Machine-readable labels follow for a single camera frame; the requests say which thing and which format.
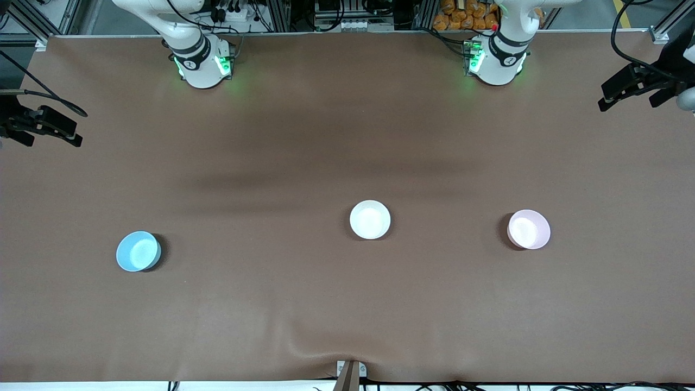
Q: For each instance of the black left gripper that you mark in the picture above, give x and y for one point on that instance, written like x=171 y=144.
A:
x=663 y=75

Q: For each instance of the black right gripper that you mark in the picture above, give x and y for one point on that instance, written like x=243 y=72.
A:
x=12 y=119

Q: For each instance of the blue bowl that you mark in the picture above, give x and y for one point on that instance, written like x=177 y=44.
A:
x=138 y=251

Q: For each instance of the pink bowl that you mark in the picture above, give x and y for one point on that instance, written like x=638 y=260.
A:
x=529 y=229

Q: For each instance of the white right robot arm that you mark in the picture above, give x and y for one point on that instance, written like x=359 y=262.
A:
x=193 y=54

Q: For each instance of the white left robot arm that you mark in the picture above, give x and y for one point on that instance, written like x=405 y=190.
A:
x=499 y=60

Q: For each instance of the white bowl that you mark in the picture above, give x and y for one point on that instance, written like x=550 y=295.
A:
x=370 y=219

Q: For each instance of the orange packets pile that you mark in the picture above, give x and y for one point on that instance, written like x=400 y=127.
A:
x=461 y=16

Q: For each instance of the white power strip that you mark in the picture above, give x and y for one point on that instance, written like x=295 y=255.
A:
x=233 y=15

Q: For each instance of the white connector panel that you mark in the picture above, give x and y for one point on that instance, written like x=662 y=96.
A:
x=355 y=25

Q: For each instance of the brown table mat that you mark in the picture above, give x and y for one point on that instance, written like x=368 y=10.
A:
x=347 y=136

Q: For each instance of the aluminium frame corner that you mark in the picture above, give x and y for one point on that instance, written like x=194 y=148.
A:
x=659 y=36
x=42 y=43

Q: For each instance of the aluminium frame post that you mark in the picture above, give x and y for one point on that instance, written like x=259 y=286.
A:
x=423 y=13
x=279 y=16

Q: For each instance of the brown camera pole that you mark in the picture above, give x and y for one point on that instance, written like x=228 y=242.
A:
x=347 y=381

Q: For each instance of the metal clamp bracket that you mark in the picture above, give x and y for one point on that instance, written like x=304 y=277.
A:
x=362 y=370

